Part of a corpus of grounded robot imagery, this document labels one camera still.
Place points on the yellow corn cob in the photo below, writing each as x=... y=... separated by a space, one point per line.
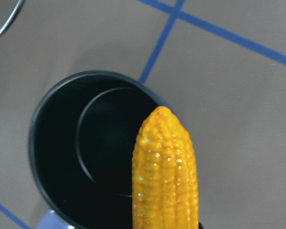
x=164 y=175

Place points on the glass pot lid blue knob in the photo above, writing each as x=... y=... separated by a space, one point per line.
x=9 y=10

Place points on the dark blue saucepan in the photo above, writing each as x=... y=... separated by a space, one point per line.
x=81 y=145

